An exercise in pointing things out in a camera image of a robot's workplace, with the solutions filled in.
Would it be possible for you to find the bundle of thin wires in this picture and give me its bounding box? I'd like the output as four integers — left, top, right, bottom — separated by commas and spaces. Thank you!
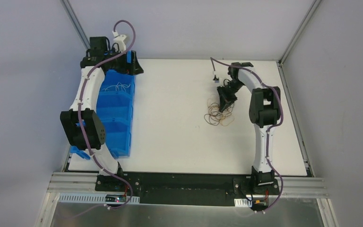
204, 97, 235, 127

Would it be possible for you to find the white thin wire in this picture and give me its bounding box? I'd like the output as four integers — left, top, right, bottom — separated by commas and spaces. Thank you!
101, 81, 132, 93

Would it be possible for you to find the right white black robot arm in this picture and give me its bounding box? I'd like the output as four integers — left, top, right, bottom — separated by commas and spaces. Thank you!
217, 62, 283, 194

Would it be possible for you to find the blue plastic bin row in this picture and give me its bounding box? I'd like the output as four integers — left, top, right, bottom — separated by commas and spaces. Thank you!
70, 49, 138, 160

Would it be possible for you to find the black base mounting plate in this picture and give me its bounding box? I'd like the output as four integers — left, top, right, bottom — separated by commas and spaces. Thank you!
95, 172, 282, 207

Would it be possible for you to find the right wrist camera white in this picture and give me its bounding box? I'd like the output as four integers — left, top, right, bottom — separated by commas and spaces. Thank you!
213, 71, 224, 85

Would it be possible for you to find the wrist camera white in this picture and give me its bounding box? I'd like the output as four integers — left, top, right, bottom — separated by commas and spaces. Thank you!
112, 30, 129, 52
213, 71, 224, 85

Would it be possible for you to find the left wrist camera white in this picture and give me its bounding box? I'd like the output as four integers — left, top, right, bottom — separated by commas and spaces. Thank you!
112, 30, 129, 52

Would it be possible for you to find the left corner aluminium post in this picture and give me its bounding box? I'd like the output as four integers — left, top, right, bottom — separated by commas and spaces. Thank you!
59, 0, 90, 52

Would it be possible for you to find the corner aluminium post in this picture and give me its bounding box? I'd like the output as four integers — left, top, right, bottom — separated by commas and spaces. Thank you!
278, 0, 323, 67
59, 0, 90, 52

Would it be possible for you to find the right corner aluminium post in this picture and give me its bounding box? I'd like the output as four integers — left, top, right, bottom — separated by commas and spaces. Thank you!
278, 0, 323, 67

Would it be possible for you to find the aluminium frame rail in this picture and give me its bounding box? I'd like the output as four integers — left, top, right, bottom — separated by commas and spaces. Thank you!
47, 172, 329, 199

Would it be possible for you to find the white slotted cable duct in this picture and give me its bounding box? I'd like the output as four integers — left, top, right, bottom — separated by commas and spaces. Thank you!
58, 193, 140, 205

